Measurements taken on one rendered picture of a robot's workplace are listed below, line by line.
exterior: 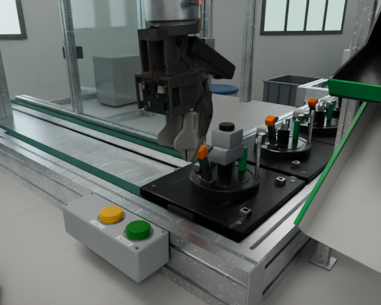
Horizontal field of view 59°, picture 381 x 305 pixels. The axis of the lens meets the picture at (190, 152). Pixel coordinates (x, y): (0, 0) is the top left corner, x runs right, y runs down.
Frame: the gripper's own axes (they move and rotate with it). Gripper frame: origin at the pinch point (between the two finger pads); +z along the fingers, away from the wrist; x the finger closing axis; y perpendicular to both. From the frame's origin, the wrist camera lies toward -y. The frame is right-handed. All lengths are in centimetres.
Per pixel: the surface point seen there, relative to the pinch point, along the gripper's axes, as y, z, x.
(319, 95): -127, 21, -28
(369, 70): -10.8, -13.4, 22.4
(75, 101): -23, 7, -76
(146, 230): 10.7, 9.5, -0.4
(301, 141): -40.4, 10.8, 1.7
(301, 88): -127, 19, -37
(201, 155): -2.6, 1.4, 0.2
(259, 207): -7.3, 10.9, 9.0
